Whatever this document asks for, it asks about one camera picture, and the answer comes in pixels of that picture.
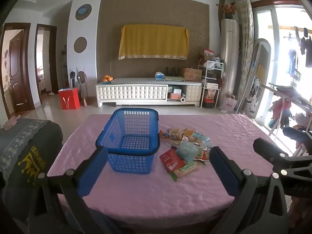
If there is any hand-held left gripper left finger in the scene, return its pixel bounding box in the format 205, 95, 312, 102
28, 147, 122, 234

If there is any light blue snack packet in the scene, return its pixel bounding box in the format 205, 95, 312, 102
191, 131, 211, 144

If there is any patterned curtain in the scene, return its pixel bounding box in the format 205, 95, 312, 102
235, 0, 256, 114

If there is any pink quilted tablecloth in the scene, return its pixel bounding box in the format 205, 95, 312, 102
47, 114, 277, 227

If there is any cardboard box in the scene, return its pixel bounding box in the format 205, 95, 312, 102
183, 68, 203, 81

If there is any artificial flower arrangement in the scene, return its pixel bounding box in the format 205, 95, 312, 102
221, 3, 238, 19

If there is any broom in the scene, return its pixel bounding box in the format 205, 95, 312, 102
76, 67, 89, 107

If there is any black router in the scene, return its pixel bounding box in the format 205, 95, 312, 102
165, 66, 179, 77

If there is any wooden folding rack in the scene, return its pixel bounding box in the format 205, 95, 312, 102
261, 83, 312, 137

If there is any brown wooden door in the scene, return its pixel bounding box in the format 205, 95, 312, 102
0, 22, 36, 120

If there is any red box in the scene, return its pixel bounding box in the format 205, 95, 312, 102
58, 88, 80, 110

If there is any round brown wall plaque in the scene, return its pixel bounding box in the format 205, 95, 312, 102
74, 37, 88, 53

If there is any white tufted TV cabinet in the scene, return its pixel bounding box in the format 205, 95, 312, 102
96, 77, 203, 108

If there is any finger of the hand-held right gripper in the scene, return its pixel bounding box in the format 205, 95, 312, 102
253, 138, 312, 170

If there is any white wire shelf rack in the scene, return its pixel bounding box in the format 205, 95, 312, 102
198, 58, 224, 109

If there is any standing mirror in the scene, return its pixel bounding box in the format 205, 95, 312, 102
244, 38, 271, 120

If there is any red snack packet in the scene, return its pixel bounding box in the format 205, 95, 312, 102
160, 149, 186, 172

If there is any clear bag of blue candies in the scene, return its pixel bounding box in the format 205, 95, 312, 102
176, 140, 204, 162

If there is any blue plastic basket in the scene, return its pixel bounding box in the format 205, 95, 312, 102
96, 108, 161, 175

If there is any blue wall clock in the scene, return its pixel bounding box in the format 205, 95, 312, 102
75, 4, 92, 20

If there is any dark hanging garment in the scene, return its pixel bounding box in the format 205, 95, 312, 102
299, 36, 312, 68

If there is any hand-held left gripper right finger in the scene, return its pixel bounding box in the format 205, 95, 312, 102
209, 146, 289, 234

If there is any blue hanging garment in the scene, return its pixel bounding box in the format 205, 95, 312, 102
288, 49, 296, 76

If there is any white pink shopping bag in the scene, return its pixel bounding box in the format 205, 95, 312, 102
219, 95, 238, 113

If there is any standing air conditioner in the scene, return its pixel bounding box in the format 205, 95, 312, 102
221, 18, 240, 100

